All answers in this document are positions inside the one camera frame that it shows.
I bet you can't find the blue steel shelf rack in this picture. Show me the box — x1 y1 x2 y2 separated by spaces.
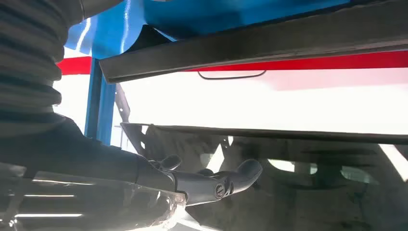
64 0 351 146

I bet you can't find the red barrier belt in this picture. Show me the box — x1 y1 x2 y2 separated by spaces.
56 50 408 76

